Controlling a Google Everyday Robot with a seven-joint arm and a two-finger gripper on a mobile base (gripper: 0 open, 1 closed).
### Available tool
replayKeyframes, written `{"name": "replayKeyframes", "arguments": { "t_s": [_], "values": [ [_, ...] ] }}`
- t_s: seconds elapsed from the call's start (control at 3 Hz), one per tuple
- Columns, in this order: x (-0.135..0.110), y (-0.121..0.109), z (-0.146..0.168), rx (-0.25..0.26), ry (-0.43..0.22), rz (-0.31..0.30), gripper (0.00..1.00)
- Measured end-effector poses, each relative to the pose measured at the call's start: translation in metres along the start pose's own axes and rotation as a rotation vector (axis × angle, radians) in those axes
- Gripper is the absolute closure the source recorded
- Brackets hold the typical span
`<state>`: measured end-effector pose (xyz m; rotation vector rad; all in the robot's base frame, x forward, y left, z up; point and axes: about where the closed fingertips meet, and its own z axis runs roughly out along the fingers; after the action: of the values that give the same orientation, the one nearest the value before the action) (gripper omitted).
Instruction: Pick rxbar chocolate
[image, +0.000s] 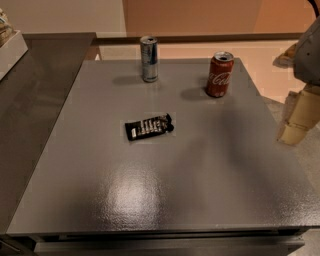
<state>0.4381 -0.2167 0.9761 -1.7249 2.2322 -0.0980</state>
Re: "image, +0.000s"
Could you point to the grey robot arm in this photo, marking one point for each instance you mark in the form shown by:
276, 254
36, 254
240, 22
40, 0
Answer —
306, 65

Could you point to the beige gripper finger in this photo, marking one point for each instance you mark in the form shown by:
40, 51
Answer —
291, 133

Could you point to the dark side counter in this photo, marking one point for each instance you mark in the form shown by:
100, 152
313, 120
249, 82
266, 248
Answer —
32, 95

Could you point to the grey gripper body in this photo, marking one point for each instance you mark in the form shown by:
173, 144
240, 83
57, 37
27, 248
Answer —
308, 60

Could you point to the black rxbar chocolate wrapper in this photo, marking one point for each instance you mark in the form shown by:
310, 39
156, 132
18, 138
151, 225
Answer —
148, 128

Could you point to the red coca-cola can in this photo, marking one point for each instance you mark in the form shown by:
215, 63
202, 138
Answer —
220, 71

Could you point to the white box on counter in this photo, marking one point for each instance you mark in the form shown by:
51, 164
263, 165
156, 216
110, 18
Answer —
11, 52

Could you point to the silver blue energy drink can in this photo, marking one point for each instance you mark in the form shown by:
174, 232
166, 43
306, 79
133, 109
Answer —
149, 58

